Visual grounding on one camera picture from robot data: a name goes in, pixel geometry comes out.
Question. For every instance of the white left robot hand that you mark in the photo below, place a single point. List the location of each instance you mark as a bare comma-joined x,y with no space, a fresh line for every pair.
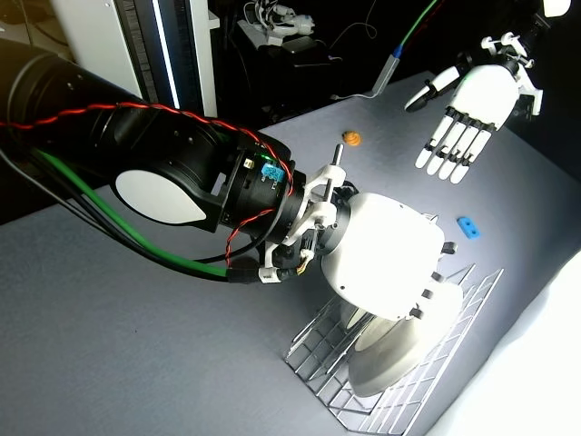
485,91

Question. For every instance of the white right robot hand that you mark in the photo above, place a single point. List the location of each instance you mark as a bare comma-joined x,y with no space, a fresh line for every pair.
386,254

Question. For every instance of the blue block two holes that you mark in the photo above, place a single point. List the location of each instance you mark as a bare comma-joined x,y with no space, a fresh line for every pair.
468,227

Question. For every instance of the orange swirl toy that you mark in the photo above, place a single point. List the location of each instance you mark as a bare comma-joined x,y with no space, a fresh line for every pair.
352,138

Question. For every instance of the black box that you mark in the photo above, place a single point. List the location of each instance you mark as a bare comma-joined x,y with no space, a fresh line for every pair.
299,52

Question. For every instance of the spare white robot hand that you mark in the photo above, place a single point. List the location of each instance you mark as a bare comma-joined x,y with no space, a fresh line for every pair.
286,22

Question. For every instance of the white cabinet blue light strip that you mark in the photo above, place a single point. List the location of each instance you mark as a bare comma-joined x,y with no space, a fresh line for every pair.
104,45

